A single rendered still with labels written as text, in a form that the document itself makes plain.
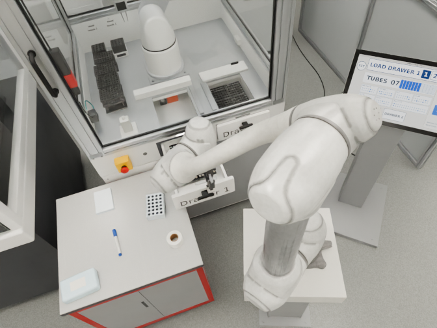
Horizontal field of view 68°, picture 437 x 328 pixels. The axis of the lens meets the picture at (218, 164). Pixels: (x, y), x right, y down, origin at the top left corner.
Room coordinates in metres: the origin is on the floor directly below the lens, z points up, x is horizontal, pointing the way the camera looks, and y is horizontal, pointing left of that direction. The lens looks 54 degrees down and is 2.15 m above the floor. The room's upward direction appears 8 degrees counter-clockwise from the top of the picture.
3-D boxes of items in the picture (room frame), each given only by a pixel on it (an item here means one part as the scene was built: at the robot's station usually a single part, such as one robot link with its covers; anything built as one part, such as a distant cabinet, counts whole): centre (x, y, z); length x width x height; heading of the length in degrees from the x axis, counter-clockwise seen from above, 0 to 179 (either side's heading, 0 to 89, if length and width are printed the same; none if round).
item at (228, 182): (0.78, 0.08, 0.87); 0.29 x 0.02 x 0.11; 102
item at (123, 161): (1.01, 0.47, 0.88); 0.07 x 0.05 x 0.07; 102
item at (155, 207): (0.80, 0.33, 0.78); 0.12 x 0.08 x 0.04; 2
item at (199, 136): (0.76, 0.06, 1.28); 0.13 x 0.11 x 0.16; 136
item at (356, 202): (1.04, -0.89, 0.51); 0.50 x 0.45 x 1.02; 150
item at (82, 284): (0.47, 0.65, 0.78); 0.15 x 0.10 x 0.04; 107
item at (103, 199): (0.88, 0.59, 0.77); 0.13 x 0.09 x 0.02; 12
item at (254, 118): (1.16, -0.16, 0.87); 0.29 x 0.02 x 0.11; 102
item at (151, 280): (0.72, 0.49, 0.38); 0.62 x 0.58 x 0.76; 102
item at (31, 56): (0.99, 0.57, 1.45); 0.05 x 0.03 x 0.19; 12
